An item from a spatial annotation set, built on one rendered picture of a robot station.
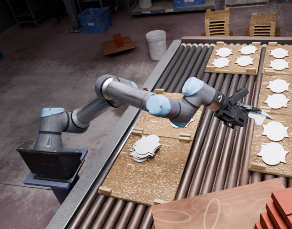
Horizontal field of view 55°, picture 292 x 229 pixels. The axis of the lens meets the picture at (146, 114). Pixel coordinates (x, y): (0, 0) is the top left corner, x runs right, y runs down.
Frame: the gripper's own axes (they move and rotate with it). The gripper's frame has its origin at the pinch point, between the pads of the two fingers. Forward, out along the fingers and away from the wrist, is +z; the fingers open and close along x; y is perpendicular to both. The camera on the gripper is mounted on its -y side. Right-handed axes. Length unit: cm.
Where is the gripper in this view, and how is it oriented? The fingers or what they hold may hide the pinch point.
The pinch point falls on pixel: (259, 121)
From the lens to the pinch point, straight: 122.9
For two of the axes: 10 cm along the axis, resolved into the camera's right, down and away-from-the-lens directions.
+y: -3.5, 8.7, -3.5
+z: 8.5, 4.5, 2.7
